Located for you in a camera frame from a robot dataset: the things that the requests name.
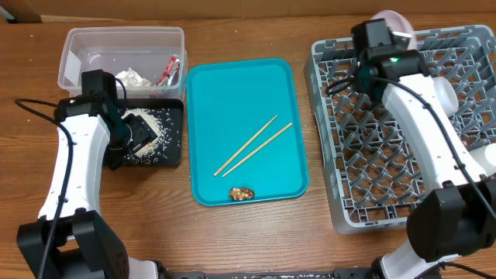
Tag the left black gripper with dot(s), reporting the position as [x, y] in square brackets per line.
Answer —
[143, 132]

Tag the pile of rice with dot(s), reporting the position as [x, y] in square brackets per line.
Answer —
[165, 148]

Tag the white tissue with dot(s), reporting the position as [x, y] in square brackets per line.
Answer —
[132, 78]

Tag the red snack wrapper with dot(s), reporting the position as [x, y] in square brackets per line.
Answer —
[171, 72]

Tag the brown food scrap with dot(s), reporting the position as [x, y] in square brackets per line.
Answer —
[241, 194]

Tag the wooden chopstick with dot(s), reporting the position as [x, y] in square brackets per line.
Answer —
[244, 146]
[260, 147]

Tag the large white plate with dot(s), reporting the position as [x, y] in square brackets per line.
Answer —
[398, 23]

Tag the white cup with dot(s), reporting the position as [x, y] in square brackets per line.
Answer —
[446, 95]

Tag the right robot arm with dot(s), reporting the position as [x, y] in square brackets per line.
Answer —
[457, 216]

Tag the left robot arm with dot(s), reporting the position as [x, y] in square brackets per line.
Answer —
[70, 239]

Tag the grey dishwasher rack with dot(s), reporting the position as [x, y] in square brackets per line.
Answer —
[371, 177]

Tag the black plastic tray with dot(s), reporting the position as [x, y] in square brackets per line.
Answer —
[115, 158]

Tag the clear plastic bin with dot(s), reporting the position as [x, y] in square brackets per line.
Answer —
[146, 49]

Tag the teal serving tray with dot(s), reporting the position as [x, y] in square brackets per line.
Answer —
[227, 103]

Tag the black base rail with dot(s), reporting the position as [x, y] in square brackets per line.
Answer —
[340, 273]

